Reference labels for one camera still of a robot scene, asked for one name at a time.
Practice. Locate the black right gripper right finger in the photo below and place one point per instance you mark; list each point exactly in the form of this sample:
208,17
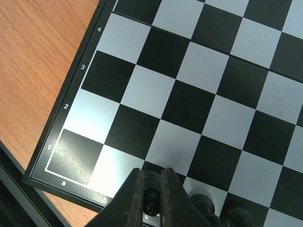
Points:
176,209

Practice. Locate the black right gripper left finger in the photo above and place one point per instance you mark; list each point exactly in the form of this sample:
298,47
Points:
126,208

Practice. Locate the black chess piece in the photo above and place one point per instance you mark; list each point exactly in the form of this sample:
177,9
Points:
206,207
237,216
151,193

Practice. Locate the black and grey chessboard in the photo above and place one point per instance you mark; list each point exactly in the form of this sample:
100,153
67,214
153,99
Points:
212,88

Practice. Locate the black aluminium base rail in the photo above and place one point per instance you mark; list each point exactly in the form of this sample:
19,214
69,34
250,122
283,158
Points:
20,204

